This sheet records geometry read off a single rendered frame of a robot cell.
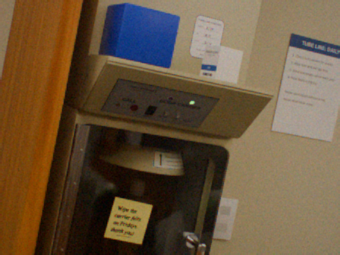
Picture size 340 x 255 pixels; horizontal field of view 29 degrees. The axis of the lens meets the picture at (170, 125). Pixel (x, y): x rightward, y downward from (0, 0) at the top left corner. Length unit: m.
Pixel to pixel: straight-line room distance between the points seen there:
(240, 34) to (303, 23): 0.62
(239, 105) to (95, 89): 0.27
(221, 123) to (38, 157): 0.35
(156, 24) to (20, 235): 0.41
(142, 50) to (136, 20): 0.05
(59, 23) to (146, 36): 0.14
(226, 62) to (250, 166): 0.70
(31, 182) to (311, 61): 1.04
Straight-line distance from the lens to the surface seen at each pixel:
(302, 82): 1.86
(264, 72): 1.80
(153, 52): 1.07
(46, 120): 1.05
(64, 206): 1.17
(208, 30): 1.23
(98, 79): 1.07
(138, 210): 1.21
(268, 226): 1.89
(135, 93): 1.10
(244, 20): 1.27
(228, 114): 1.18
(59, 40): 1.05
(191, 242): 1.25
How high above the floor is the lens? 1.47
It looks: 3 degrees down
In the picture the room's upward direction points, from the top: 11 degrees clockwise
